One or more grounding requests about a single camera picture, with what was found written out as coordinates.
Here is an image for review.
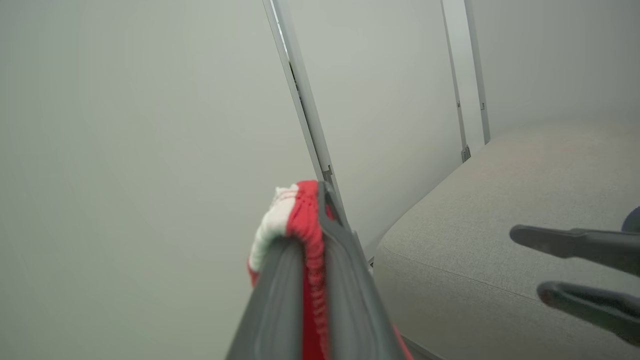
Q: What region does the wide grey metal wall strip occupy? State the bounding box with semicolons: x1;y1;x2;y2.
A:
262;0;375;267

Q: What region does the thin grey metal wall strip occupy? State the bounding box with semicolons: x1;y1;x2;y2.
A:
463;0;492;146
439;0;472;164

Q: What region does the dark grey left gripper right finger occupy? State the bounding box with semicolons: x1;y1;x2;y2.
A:
317;181;407;360

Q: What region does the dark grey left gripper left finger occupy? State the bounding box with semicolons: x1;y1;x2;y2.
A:
225;236;306;360

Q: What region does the red and white knit garment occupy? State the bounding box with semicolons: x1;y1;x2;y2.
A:
247;180;414;360

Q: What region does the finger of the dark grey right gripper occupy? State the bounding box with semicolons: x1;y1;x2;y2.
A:
536;281;640;348
509;224;640;277

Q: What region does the grey fabric sofa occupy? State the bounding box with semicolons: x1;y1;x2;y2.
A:
372;120;640;360

